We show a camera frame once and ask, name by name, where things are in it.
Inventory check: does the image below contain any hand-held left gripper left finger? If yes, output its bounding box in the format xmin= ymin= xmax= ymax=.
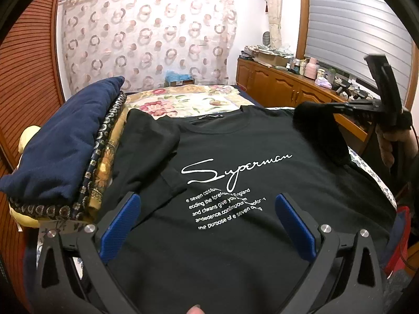
xmin=33 ymin=191 xmax=145 ymax=314

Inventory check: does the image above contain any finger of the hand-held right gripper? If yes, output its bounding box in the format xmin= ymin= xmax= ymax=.
xmin=330 ymin=101 xmax=382 ymax=123

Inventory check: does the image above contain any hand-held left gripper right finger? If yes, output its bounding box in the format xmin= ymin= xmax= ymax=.
xmin=275 ymin=193 xmax=387 ymax=314

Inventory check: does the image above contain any black printed t-shirt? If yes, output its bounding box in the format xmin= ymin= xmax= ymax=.
xmin=108 ymin=101 xmax=399 ymax=314

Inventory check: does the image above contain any person's right hand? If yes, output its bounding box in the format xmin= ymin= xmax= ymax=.
xmin=376 ymin=127 xmax=399 ymax=171

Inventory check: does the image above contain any pink bottle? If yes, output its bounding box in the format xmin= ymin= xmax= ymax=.
xmin=306 ymin=57 xmax=319 ymax=79

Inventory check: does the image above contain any yellow floral cloth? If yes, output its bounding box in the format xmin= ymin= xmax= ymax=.
xmin=86 ymin=107 xmax=131 ymax=217

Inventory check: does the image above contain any grey window blind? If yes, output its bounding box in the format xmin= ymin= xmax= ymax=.
xmin=303 ymin=0 xmax=419 ymax=89

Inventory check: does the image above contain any wooden cabinet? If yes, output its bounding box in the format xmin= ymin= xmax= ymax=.
xmin=236 ymin=57 xmax=372 ymax=153

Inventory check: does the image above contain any cardboard box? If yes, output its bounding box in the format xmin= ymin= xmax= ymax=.
xmin=253 ymin=52 xmax=289 ymax=68

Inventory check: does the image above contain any navy folded blanket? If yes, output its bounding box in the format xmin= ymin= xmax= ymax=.
xmin=0 ymin=76 xmax=126 ymax=203

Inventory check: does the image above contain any tied lace curtain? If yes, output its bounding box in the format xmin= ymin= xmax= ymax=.
xmin=263 ymin=0 xmax=284 ymax=50

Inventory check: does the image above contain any yellow pillow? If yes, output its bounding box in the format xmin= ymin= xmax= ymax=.
xmin=9 ymin=124 xmax=44 ymax=229

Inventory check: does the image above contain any floral bedspread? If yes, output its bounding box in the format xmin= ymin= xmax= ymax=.
xmin=124 ymin=84 xmax=266 ymax=120

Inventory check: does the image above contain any blue box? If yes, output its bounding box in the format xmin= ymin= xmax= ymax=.
xmin=164 ymin=70 xmax=196 ymax=87

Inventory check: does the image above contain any louvred wooden wardrobe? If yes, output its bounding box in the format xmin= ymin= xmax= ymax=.
xmin=0 ymin=0 xmax=67 ymax=269

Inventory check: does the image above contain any circle-patterned curtain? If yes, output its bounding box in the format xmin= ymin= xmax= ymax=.
xmin=58 ymin=0 xmax=238 ymax=98

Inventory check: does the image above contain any dark ring-patterned cloth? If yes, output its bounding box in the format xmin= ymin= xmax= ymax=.
xmin=9 ymin=92 xmax=129 ymax=220

